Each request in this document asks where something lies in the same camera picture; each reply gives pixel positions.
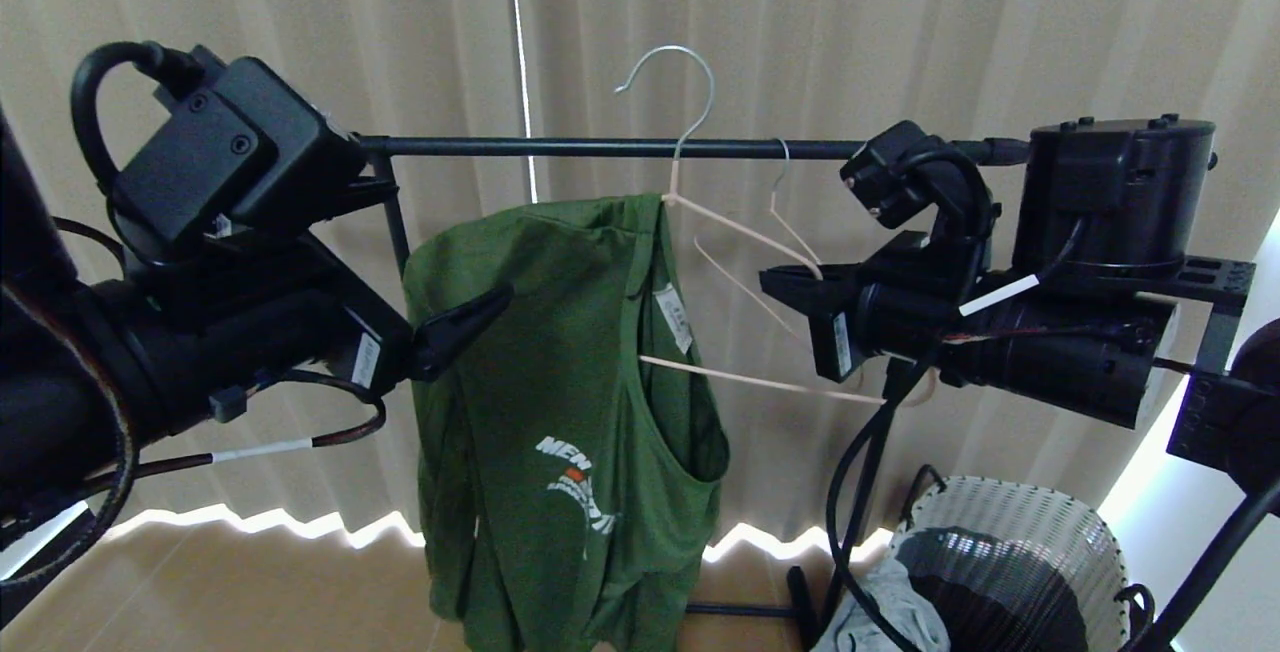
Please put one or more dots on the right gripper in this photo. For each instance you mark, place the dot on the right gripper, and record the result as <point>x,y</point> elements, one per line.
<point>1050,372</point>

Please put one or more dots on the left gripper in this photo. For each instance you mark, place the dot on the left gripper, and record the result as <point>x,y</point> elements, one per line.
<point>250,352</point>

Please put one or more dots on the green shirt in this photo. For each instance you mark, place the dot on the green shirt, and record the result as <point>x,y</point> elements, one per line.
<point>560,352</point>

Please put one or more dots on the pink clothes hanger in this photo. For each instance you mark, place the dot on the pink clothes hanger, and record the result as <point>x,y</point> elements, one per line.
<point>772,207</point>
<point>673,177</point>

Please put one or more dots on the pale grey shorts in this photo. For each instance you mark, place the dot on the pale grey shorts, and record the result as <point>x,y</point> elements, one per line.
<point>900,612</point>

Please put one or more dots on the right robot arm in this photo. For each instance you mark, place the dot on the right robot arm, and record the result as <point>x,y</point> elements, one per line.
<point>1110,202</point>

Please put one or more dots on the white laundry basket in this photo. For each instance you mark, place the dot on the white laundry basket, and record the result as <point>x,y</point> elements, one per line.
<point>1040,512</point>

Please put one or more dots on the black clothes rack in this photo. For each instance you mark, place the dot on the black clothes rack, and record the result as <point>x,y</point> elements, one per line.
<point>600,146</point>

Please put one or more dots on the beige curtain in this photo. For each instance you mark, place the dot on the beige curtain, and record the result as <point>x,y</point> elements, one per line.
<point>900,32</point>

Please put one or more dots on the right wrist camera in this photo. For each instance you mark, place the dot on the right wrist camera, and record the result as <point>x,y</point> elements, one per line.
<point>890,172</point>

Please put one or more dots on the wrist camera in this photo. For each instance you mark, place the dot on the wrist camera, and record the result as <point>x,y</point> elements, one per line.
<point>230,152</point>
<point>890,172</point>

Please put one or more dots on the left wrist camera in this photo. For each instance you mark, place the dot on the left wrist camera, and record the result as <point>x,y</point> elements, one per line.
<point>230,152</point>

